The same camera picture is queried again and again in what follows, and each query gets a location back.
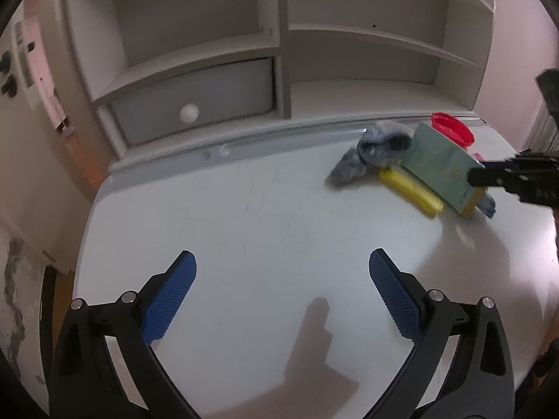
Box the grey drawer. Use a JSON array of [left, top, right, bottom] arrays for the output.
[[108, 57, 277, 146]]

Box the green carton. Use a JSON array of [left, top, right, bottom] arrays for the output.
[[401, 122, 492, 218]]

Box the cream door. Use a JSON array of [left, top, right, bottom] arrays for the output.
[[0, 0, 110, 271]]

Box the yellow plastic roll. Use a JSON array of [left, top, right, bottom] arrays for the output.
[[378, 168, 444, 216]]

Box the black metal frame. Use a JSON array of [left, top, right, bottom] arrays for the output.
[[39, 266, 60, 367]]

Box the white grey desk hutch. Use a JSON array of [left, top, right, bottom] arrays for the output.
[[61, 0, 498, 171]]

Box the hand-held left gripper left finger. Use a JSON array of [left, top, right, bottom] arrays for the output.
[[49, 250, 202, 419]]

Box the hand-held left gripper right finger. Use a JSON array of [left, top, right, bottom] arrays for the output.
[[366, 248, 516, 419]]

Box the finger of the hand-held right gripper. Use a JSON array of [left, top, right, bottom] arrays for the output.
[[467, 150, 559, 207], [536, 68, 559, 111]]

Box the red plastic lid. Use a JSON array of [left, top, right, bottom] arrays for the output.
[[431, 112, 474, 147]]

